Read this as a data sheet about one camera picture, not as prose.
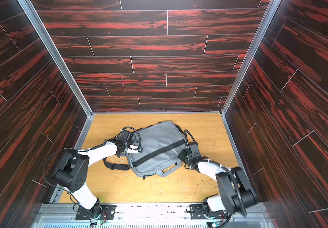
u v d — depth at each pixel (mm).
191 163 687
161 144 938
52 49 806
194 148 719
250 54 837
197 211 732
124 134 765
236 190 382
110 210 749
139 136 819
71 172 471
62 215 731
